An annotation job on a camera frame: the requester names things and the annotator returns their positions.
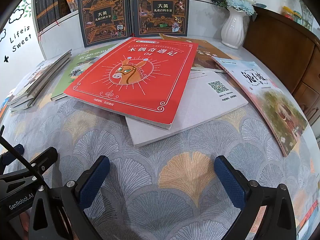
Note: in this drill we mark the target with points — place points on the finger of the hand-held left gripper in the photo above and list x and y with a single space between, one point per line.
46 156
12 153

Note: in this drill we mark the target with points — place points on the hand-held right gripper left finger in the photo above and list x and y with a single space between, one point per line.
96 180

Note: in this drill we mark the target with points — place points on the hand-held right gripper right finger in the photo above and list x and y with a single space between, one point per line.
228 180

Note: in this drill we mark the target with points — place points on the grey paperback book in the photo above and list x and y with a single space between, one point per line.
200 110

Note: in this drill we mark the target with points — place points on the stack of thin picture books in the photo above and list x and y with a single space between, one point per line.
37 77

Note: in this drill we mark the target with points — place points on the green picture book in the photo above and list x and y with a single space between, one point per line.
75 72

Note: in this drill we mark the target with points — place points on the pastel illustrated book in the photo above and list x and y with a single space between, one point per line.
270 100

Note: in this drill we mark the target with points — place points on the red book with donkey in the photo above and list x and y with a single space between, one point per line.
130 80

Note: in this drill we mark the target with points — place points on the white bookshelf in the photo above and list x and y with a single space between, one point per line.
67 36

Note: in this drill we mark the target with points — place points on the brown picture book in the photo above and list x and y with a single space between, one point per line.
211 57

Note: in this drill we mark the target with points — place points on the wooden cabinet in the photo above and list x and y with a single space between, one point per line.
287 50

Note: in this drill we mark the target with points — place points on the row of dark hardcover volumes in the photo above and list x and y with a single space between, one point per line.
50 7

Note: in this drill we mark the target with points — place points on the dark ornate encyclopedia book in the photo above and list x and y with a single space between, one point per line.
102 17
162 10

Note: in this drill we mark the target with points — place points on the white ribbed vase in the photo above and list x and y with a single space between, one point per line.
233 30

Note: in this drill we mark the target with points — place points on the artificial flower bouquet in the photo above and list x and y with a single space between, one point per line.
238 3

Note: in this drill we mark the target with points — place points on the green jar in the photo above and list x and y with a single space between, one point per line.
297 17

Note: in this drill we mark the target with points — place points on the yellow jar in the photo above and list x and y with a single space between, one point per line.
287 12

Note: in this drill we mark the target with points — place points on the wall sticker decoration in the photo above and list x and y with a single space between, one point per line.
5 59

